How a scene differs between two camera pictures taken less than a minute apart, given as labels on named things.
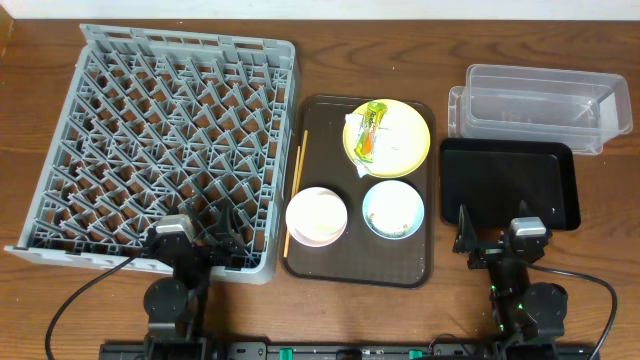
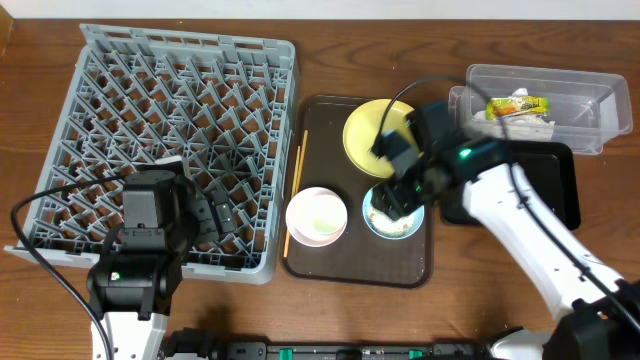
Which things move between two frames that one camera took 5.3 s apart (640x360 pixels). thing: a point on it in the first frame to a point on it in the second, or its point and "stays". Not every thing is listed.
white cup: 316,216 stays
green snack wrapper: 373,118 to 515,106
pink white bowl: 316,216 stays
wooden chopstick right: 304,147 stays
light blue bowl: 393,209 stays
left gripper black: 201,245 to 204,216
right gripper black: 466,241 to 392,198
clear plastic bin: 584,109 stays
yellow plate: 403,141 stays
